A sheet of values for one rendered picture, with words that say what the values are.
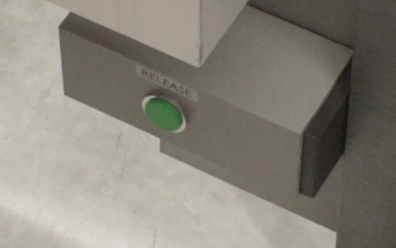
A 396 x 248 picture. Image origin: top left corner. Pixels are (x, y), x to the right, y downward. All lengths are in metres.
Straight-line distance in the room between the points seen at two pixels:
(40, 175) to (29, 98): 0.14
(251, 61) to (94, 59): 0.12
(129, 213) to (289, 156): 1.39
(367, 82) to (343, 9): 0.06
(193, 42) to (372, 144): 0.26
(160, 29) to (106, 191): 1.59
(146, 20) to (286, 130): 0.20
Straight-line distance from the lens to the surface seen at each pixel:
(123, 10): 1.30
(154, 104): 1.50
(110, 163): 2.90
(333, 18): 1.49
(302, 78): 1.48
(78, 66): 1.54
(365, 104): 1.47
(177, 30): 1.28
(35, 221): 2.85
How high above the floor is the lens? 2.35
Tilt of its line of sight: 53 degrees down
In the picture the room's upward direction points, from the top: straight up
